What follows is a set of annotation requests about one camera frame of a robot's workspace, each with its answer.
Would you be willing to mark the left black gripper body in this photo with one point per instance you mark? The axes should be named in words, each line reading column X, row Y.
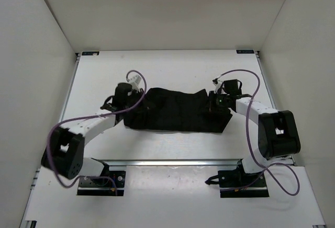
column 135, row 97

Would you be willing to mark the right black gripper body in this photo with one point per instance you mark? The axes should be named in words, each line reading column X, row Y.
column 217, row 102

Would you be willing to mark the black skirt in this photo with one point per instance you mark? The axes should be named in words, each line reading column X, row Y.
column 168, row 110

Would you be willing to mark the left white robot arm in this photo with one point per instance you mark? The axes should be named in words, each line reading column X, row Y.
column 64, row 153

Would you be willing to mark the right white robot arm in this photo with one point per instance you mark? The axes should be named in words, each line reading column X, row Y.
column 277, row 131

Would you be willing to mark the right blue label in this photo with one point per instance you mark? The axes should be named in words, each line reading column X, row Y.
column 246, row 51

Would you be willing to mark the blue label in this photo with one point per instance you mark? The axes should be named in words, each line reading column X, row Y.
column 246, row 51
column 90, row 53

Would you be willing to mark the left blue label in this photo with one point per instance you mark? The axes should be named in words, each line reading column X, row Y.
column 90, row 53

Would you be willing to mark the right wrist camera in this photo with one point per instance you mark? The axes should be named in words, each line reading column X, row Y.
column 219, row 86

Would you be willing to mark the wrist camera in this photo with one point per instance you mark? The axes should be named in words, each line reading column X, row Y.
column 219, row 86
column 134, row 80

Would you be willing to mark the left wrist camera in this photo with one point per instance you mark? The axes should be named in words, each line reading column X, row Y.
column 134, row 80

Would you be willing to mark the aluminium rail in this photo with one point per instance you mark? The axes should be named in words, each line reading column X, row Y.
column 172, row 162

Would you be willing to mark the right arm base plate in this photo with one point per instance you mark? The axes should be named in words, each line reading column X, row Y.
column 238, row 184

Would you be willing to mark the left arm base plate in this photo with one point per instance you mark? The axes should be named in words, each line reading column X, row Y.
column 103, row 187

